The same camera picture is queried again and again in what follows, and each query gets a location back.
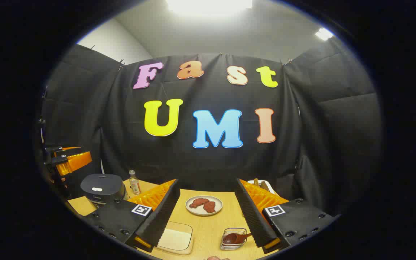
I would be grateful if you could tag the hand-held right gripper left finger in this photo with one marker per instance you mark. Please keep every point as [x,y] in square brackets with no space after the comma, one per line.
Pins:
[161,216]

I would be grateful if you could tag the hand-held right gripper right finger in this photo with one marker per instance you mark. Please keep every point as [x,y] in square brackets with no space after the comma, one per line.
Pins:
[253,216]

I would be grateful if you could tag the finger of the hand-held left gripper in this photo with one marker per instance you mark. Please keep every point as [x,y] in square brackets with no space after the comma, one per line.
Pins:
[67,150]
[74,162]

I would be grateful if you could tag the dark wooden spoon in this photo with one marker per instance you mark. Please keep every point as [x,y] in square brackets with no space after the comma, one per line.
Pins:
[231,238]

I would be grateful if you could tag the dark grey rice cooker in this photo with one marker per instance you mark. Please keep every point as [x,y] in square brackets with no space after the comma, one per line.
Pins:
[103,186]

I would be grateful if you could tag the white ceramic holder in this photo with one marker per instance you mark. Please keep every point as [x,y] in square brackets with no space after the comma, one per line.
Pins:
[271,189]

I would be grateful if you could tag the clear glass rice tray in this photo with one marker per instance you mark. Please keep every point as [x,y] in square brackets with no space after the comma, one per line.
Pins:
[188,251]

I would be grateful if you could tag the round white plate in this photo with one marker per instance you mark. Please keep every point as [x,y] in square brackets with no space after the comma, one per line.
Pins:
[216,209]

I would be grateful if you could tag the long red meat piece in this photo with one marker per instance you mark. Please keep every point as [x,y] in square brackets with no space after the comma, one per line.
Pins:
[198,202]

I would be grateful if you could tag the small glass bottle red label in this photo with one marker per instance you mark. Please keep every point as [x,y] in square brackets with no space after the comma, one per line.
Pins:
[134,186]

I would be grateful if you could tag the short red meat piece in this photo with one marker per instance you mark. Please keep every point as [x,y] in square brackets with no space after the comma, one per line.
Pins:
[210,207]

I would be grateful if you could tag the black backdrop cloth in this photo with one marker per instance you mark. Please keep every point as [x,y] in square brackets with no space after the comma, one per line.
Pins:
[211,162]

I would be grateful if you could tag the small ceiling light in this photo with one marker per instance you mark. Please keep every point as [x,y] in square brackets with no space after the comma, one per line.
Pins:
[323,34]

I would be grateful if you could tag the long ceiling light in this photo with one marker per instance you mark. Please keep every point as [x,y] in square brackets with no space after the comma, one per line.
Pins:
[208,4]

